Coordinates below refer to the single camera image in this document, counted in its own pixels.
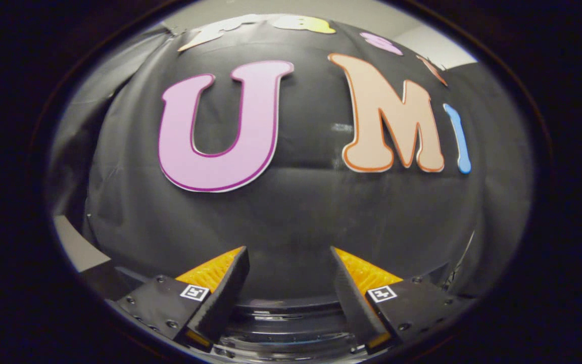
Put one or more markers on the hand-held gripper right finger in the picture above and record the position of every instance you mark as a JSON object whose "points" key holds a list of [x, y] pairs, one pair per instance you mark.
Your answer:
{"points": [[354, 308]]}

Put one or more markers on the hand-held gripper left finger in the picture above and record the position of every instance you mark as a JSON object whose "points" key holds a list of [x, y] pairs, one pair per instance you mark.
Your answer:
{"points": [[223, 303]]}

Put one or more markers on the black backdrop cloth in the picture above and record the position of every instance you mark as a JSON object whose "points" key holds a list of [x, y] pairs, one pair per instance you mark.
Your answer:
{"points": [[296, 217]]}

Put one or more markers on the dark cabinet with beige side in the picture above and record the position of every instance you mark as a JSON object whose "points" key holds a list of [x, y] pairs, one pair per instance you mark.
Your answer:
{"points": [[74, 247]]}

